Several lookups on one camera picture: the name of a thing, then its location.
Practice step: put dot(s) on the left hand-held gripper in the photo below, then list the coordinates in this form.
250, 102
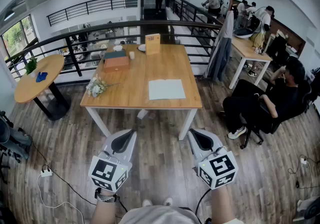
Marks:
110, 168

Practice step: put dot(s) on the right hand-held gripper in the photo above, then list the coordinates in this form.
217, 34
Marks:
217, 168

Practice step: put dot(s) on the person's left forearm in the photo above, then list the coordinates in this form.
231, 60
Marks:
105, 211

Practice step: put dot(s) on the person's right forearm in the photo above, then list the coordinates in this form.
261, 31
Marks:
221, 203

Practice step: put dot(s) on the black wristwatch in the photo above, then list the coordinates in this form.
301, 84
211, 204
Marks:
97, 193

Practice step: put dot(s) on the person's left shoe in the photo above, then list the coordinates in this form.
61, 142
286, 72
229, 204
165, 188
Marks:
147, 203

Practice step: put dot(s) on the person's shoe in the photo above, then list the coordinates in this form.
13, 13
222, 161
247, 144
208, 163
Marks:
168, 201
147, 203

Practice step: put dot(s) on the person's right shoe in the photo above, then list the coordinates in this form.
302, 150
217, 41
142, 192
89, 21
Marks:
168, 201

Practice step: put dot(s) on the white paper scrap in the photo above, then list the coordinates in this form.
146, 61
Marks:
142, 114

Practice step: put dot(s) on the white power strip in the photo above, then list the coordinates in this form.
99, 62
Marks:
46, 173

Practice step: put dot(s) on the person's grey shirt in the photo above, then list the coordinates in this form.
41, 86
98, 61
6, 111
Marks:
160, 215

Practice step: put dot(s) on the white flower bouquet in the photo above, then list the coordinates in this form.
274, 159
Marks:
96, 87

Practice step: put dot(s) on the white wheeled machine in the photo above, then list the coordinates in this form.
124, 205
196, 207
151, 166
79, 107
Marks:
307, 210

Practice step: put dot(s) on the wooden table white legs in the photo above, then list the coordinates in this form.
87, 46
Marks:
246, 48
140, 73

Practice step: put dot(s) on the black chair base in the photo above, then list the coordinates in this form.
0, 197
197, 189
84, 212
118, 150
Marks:
7, 154

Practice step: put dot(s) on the orange brown box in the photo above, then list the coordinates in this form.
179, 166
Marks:
116, 63

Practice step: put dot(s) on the round wooden table black base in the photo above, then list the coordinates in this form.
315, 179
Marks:
30, 90

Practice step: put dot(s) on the black office chair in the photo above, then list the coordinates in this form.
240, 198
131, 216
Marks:
306, 98

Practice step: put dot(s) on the black metal railing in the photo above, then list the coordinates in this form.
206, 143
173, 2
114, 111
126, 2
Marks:
75, 61

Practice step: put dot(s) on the dark green box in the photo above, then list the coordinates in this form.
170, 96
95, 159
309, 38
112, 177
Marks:
114, 54

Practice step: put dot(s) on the blue cloth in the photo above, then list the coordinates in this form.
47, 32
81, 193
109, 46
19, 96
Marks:
41, 77

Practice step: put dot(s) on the grey hanging coat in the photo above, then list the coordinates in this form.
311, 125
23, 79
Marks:
221, 53

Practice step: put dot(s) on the white cup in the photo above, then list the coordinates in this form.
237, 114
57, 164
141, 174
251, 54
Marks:
131, 55

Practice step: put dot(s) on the white bowl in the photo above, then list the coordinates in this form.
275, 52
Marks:
117, 48

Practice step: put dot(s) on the small black white block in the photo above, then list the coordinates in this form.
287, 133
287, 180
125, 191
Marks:
258, 51

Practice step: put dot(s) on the white plate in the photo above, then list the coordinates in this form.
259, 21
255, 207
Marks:
141, 48

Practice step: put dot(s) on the small potted green plant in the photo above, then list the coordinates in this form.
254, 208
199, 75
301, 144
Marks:
31, 66

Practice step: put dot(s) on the yellow standing menu card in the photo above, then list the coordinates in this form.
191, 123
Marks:
152, 44

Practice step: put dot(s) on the round white basin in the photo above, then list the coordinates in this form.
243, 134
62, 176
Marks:
243, 34

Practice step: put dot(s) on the black staircase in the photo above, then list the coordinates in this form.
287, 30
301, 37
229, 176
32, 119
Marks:
155, 14

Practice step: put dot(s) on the black balcony railing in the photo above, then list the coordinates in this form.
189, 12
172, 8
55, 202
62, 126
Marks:
87, 8

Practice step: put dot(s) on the black pendant lamp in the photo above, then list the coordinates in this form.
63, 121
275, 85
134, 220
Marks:
9, 15

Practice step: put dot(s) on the large window black frame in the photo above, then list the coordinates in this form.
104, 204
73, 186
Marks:
15, 38

